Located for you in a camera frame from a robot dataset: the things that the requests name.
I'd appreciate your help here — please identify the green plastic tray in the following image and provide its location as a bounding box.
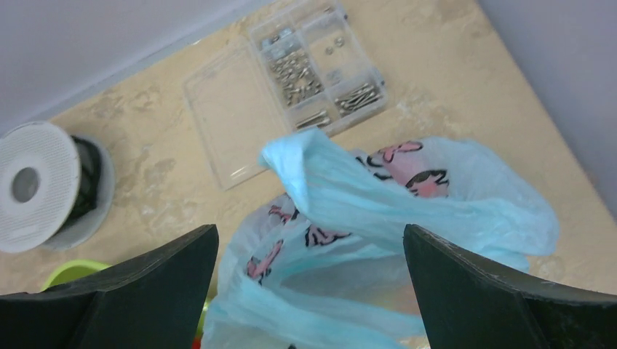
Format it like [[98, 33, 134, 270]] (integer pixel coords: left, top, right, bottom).
[[41, 260, 110, 291]]

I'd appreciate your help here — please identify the white filament spool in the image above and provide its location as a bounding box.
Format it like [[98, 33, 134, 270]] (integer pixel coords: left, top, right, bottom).
[[1, 121, 116, 254]]

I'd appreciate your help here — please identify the clear screw organizer box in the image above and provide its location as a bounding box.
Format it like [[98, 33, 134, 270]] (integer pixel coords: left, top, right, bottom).
[[183, 1, 388, 190]]

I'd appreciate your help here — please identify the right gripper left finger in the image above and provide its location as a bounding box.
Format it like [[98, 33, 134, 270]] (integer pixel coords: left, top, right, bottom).
[[1, 225, 219, 348]]

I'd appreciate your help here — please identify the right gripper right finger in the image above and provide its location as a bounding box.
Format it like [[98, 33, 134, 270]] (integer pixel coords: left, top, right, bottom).
[[403, 225, 616, 348]]

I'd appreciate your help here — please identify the light blue plastic bag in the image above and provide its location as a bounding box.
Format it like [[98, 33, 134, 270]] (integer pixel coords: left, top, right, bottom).
[[202, 129, 560, 348]]

